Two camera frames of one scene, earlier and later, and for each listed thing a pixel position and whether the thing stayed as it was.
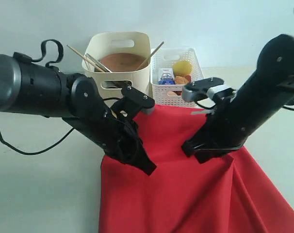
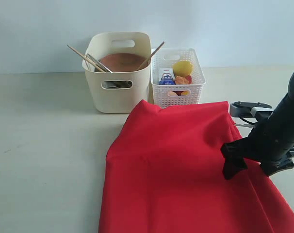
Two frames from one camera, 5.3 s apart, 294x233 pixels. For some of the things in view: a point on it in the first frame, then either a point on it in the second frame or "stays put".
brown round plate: (122, 62) stays put
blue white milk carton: (166, 76) stays put
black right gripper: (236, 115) → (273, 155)
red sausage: (188, 77) stays put
